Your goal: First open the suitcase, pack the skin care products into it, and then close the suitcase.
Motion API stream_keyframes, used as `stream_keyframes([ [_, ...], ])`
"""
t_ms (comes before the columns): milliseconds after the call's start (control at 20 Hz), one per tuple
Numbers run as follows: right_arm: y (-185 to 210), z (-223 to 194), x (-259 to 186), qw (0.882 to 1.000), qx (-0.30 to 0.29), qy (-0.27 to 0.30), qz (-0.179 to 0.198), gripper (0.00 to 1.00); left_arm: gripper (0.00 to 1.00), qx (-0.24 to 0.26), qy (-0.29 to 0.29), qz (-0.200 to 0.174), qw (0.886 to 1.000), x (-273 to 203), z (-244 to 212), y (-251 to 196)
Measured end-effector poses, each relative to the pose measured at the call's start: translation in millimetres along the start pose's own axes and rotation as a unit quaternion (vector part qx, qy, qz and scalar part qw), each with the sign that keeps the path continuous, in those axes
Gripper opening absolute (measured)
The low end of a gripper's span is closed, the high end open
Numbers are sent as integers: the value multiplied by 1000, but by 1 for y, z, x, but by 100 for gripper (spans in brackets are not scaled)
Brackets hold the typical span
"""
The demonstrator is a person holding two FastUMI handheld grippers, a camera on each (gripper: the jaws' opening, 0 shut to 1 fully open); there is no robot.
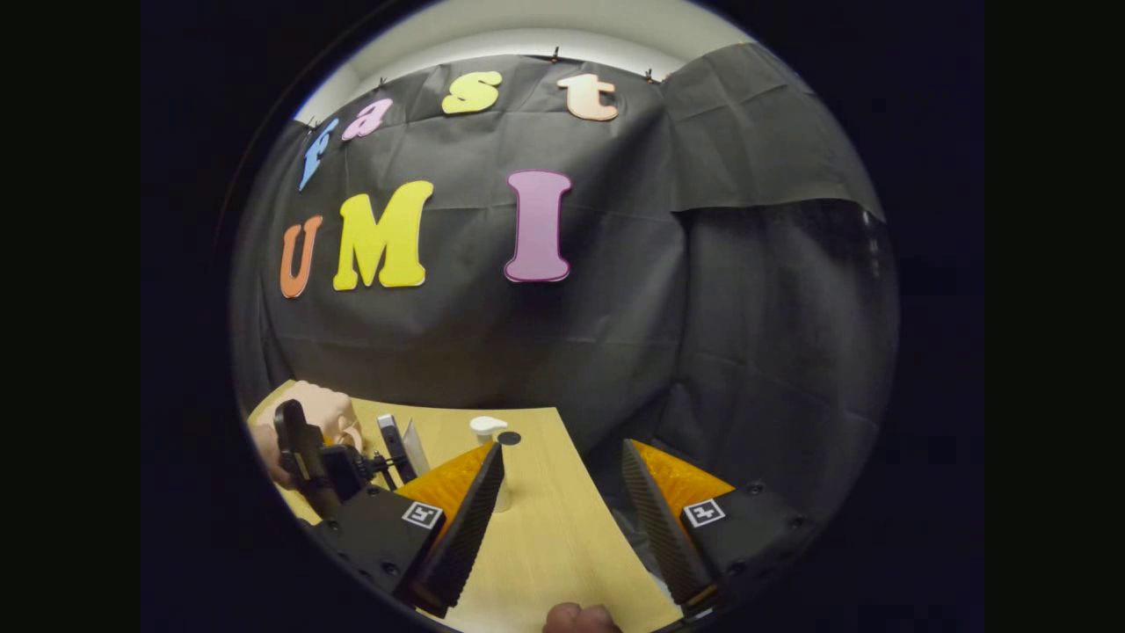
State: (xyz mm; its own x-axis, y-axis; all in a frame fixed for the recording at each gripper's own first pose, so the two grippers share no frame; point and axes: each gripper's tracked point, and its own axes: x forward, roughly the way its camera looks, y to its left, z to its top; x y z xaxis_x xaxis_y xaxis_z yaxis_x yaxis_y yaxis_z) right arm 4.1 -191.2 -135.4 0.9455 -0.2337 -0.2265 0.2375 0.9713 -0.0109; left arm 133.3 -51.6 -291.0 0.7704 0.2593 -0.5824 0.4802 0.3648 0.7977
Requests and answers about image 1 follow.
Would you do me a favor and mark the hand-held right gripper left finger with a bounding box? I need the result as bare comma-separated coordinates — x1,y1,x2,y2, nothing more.
312,441,505,620

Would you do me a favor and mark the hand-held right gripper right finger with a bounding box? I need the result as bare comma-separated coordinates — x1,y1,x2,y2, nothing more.
622,440,823,620

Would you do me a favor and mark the white cosmetic tube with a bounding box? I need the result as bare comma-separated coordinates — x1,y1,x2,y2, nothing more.
403,418,432,477

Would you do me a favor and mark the white pump bottle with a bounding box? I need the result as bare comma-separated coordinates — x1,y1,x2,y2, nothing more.
468,416,515,513

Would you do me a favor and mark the black backdrop cloth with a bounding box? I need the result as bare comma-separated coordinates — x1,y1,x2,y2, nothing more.
230,42,899,564

